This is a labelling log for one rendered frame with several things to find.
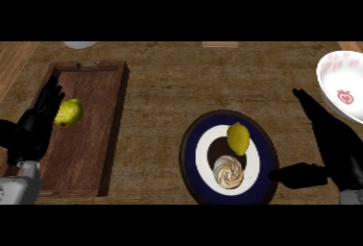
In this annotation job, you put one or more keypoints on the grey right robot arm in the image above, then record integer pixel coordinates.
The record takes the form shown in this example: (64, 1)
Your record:
(352, 197)

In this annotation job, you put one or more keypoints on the brown wooden tray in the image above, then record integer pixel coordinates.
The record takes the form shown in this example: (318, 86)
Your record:
(80, 128)

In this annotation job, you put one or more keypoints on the white bowl with red print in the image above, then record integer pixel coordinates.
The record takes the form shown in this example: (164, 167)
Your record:
(344, 86)

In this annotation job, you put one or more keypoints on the yellow-green pear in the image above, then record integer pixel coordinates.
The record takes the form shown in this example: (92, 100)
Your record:
(68, 112)

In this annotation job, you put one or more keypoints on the blue and white plate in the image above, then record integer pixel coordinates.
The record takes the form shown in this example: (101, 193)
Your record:
(229, 157)

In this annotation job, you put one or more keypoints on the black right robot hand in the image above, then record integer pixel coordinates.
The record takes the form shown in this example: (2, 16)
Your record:
(338, 150)

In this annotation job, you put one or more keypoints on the swirled cream pastry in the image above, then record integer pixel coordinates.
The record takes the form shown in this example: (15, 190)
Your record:
(228, 171)

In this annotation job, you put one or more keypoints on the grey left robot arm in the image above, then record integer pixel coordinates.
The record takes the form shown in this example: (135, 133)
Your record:
(18, 184)

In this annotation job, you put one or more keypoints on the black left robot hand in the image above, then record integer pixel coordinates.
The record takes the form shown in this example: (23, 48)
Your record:
(33, 128)

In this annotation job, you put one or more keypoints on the yellow lemon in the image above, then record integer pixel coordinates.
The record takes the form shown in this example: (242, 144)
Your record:
(238, 138)

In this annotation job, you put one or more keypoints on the pale grey round object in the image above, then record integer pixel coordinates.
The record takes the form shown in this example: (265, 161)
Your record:
(80, 44)

